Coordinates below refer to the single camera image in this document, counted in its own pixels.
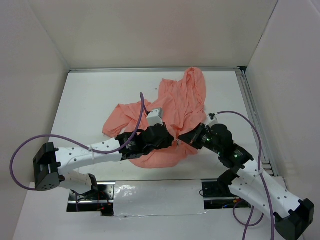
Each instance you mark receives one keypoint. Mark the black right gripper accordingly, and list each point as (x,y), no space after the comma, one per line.
(192,137)

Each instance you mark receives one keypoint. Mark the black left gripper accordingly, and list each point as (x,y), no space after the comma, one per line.
(167,142)

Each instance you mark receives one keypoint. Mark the pink zip jacket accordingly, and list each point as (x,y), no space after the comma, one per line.
(183,103)

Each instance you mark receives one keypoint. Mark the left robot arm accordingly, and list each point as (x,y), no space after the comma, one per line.
(56,166)

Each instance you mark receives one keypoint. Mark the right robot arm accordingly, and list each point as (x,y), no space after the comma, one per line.
(291,215)

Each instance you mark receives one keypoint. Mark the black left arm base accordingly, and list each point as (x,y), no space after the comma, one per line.
(100,201)

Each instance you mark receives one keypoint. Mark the glossy white tape sheet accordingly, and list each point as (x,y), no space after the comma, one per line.
(158,198)

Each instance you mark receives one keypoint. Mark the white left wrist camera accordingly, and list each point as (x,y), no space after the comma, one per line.
(155,117)

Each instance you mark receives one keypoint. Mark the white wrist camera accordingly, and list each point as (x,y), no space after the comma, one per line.
(211,120)
(155,117)

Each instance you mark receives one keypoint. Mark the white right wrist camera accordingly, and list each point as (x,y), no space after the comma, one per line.
(211,120)

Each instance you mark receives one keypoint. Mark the aluminium frame rail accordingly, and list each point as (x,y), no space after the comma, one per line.
(90,96)

